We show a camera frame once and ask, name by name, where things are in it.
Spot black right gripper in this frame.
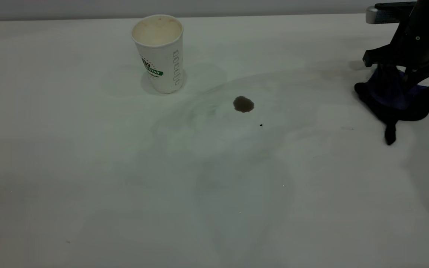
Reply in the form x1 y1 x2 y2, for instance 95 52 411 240
362 0 429 94

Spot purple and black cloth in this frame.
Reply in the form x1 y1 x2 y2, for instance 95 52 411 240
354 66 429 146

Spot white paper coffee cup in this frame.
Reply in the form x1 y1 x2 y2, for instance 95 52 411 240
131 15 184 94

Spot brown coffee spill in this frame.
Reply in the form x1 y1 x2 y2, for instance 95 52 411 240
233 96 255 113

